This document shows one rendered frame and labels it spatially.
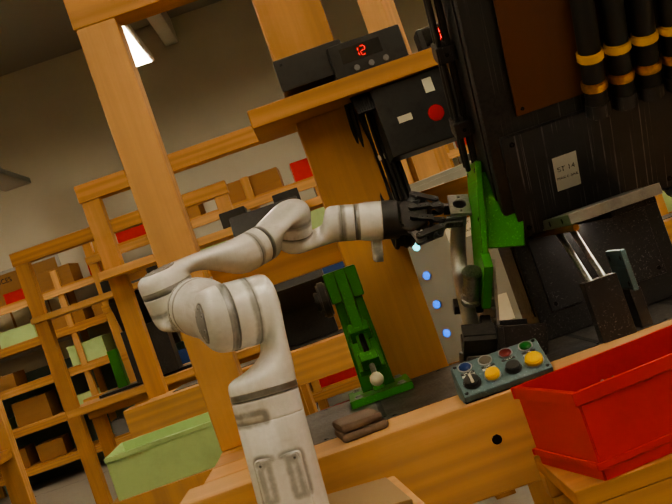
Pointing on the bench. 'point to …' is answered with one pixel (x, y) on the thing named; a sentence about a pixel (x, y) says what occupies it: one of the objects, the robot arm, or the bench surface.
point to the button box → (500, 373)
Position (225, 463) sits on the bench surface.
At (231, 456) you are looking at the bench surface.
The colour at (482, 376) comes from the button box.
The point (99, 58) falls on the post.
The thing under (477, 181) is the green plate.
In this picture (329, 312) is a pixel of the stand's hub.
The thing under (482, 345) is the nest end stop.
